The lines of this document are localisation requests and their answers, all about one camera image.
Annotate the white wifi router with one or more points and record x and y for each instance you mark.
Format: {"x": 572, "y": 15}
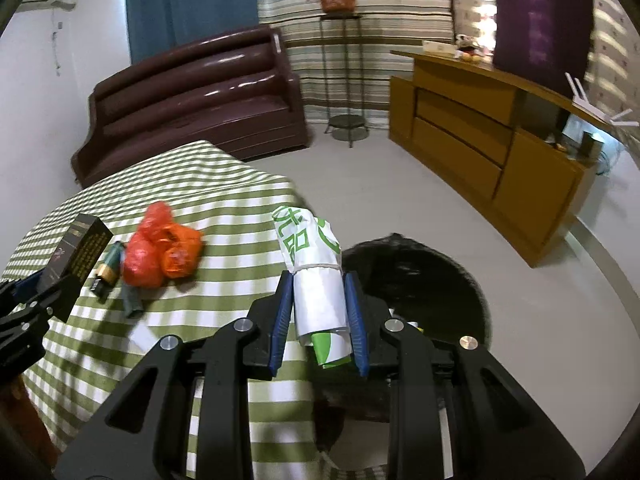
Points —
{"x": 580, "y": 99}

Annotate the green yellow can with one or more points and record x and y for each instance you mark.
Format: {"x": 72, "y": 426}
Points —
{"x": 108, "y": 272}

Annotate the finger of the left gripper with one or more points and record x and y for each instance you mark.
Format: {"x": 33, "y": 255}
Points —
{"x": 30, "y": 284}

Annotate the blue curtain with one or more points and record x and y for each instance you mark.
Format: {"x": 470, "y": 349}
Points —
{"x": 155, "y": 26}

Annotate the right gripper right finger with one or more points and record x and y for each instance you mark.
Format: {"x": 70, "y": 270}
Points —
{"x": 452, "y": 396}

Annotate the mouse plush toy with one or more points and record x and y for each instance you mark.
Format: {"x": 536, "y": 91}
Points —
{"x": 467, "y": 49}

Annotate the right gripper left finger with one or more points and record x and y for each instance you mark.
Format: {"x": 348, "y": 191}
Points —
{"x": 142, "y": 429}

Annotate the red plastic bag bundle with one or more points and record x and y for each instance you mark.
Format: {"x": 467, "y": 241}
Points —
{"x": 141, "y": 267}

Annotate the light blue tube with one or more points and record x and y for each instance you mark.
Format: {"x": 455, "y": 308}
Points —
{"x": 130, "y": 295}

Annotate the white green paper bag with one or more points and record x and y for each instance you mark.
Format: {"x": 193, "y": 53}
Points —
{"x": 313, "y": 255}

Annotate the green checkered tablecloth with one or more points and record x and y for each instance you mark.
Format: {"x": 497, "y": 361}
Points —
{"x": 230, "y": 203}

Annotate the dark brown leather sofa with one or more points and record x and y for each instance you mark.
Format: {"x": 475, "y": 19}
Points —
{"x": 237, "y": 91}

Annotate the black trash bin with bag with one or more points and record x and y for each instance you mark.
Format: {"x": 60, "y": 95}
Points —
{"x": 422, "y": 285}

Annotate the striped green curtain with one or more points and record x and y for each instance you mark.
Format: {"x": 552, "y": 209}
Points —
{"x": 388, "y": 26}

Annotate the black metal plant stand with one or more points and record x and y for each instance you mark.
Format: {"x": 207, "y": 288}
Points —
{"x": 350, "y": 33}

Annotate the dark maroon box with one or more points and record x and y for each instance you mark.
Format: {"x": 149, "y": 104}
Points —
{"x": 71, "y": 263}

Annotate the orange plastic bag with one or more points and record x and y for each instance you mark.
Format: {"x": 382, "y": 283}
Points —
{"x": 180, "y": 250}

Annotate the wooden TV cabinet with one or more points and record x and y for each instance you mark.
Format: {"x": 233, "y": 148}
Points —
{"x": 497, "y": 139}

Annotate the purple curtain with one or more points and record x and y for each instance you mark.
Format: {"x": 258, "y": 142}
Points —
{"x": 544, "y": 41}

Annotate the white box on cabinet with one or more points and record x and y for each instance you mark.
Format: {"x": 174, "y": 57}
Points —
{"x": 439, "y": 48}

